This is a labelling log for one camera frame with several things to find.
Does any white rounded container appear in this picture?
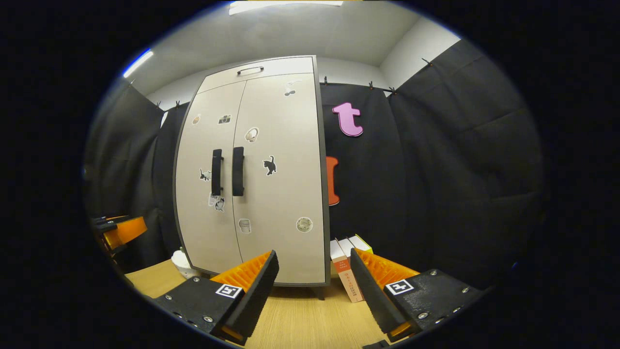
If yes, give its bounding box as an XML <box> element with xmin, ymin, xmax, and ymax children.
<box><xmin>171</xmin><ymin>247</ymin><xmax>197</xmax><ymax>280</ymax></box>

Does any white shoe cabinet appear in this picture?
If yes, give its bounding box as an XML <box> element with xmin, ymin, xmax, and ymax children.
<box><xmin>173</xmin><ymin>55</ymin><xmax>332</xmax><ymax>300</ymax></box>

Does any ceiling light panel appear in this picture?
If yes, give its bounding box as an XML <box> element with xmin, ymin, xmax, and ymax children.
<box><xmin>122</xmin><ymin>49</ymin><xmax>154</xmax><ymax>78</ymax></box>
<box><xmin>229</xmin><ymin>0</ymin><xmax>344</xmax><ymax>15</ymax></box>

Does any white cabinet door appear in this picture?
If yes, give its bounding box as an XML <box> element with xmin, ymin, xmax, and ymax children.
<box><xmin>174</xmin><ymin>81</ymin><xmax>247</xmax><ymax>276</ymax></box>
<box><xmin>232</xmin><ymin>73</ymin><xmax>327</xmax><ymax>285</ymax></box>

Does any white carton with yellow edge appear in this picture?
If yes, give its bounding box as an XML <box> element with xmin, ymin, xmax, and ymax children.
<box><xmin>349</xmin><ymin>234</ymin><xmax>373</xmax><ymax>255</ymax></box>

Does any black backdrop cloth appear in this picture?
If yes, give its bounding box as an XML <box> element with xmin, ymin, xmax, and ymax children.
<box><xmin>320</xmin><ymin>39</ymin><xmax>545</xmax><ymax>291</ymax></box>
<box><xmin>82</xmin><ymin>80</ymin><xmax>190</xmax><ymax>272</ymax></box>

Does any black door handle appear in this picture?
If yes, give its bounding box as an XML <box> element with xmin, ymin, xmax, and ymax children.
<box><xmin>211</xmin><ymin>149</ymin><xmax>223</xmax><ymax>197</ymax></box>
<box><xmin>232</xmin><ymin>146</ymin><xmax>245</xmax><ymax>197</ymax></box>

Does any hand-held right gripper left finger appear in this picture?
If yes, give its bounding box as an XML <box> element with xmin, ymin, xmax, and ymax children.
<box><xmin>153</xmin><ymin>250</ymin><xmax>280</xmax><ymax>346</ymax></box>

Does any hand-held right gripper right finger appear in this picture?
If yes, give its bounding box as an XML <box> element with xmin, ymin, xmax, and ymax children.
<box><xmin>350</xmin><ymin>247</ymin><xmax>485</xmax><ymax>342</ymax></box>

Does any orange and white carton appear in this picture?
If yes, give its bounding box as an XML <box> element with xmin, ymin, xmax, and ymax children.
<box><xmin>330</xmin><ymin>239</ymin><xmax>364</xmax><ymax>303</ymax></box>

